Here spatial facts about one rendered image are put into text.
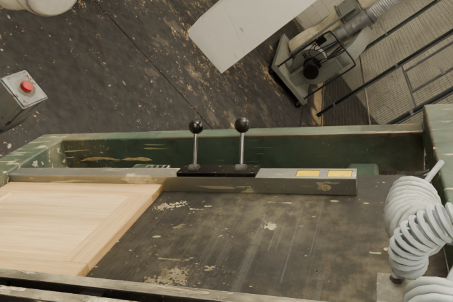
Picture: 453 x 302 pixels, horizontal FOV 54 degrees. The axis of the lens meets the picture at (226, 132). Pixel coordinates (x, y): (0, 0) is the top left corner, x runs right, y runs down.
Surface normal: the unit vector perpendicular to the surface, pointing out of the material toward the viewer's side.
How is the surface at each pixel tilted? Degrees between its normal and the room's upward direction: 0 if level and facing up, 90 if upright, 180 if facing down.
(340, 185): 90
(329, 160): 90
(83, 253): 59
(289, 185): 90
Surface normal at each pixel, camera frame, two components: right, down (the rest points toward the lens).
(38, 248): -0.15, -0.93
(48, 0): 0.44, 0.80
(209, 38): -0.20, 0.49
